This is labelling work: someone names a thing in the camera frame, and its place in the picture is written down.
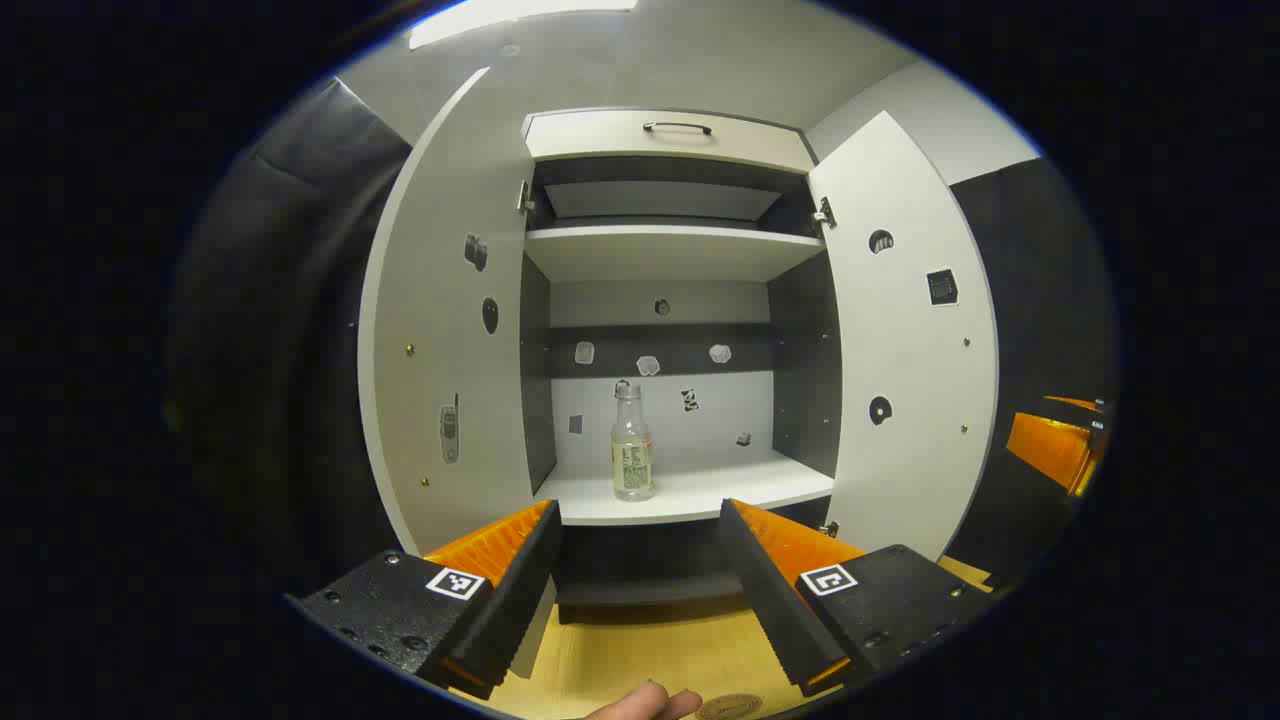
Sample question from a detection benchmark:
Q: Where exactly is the white cabinet drawer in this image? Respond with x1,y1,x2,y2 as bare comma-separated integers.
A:
522,108,819,174

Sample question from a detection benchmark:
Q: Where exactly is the ceiling light panel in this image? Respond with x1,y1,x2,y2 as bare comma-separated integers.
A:
408,0,639,50

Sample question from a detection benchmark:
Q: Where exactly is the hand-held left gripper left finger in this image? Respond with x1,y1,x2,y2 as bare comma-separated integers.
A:
285,498,564,701

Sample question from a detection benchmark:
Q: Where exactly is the clear glass bottle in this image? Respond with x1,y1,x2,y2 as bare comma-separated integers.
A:
611,381,656,503

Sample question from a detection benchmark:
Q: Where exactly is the grey white cabinet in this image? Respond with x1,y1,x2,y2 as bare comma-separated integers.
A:
520,108,843,626

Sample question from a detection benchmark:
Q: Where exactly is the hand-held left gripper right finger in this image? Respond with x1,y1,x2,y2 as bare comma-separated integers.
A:
716,498,996,698

